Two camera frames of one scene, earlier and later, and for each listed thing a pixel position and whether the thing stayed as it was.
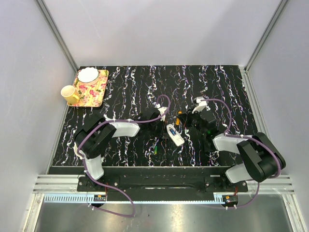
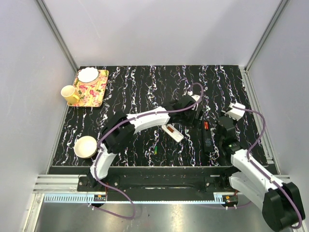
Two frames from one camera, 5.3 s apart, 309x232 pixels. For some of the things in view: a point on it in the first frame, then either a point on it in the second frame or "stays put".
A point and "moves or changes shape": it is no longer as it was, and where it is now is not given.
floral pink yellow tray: (91, 95) stays put
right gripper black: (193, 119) -> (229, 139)
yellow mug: (68, 92) stays put
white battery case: (177, 139) moves or changes shape
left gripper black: (163, 128) -> (194, 123)
